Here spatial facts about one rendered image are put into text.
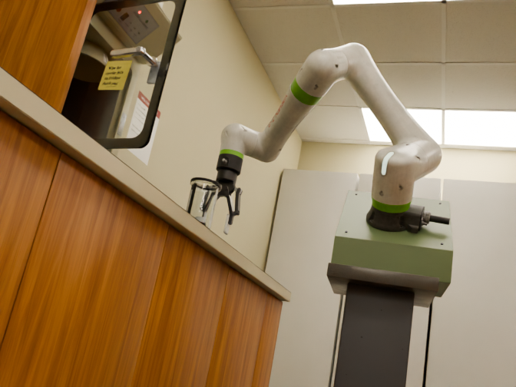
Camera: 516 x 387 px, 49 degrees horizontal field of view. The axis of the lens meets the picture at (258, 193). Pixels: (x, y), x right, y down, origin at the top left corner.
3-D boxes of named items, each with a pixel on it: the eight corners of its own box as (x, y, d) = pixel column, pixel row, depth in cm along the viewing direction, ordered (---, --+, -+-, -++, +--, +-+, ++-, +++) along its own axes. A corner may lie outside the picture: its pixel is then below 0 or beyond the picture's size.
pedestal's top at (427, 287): (428, 308, 191) (429, 296, 192) (438, 291, 161) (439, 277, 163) (333, 293, 199) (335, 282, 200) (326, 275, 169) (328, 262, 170)
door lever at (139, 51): (122, 69, 130) (124, 60, 131) (155, 66, 126) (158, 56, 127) (107, 57, 126) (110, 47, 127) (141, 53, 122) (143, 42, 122)
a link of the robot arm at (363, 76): (456, 156, 188) (364, 32, 199) (431, 169, 178) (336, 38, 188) (429, 175, 198) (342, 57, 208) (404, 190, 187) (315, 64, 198)
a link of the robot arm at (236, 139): (219, 124, 219) (229, 114, 209) (249, 134, 223) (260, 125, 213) (212, 157, 215) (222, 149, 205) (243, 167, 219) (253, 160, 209)
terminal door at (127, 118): (43, 150, 133) (89, 7, 145) (147, 148, 119) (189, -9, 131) (41, 148, 133) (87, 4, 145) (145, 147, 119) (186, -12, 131)
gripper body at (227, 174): (213, 167, 208) (208, 191, 205) (235, 169, 205) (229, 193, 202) (220, 175, 214) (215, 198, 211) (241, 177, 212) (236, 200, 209)
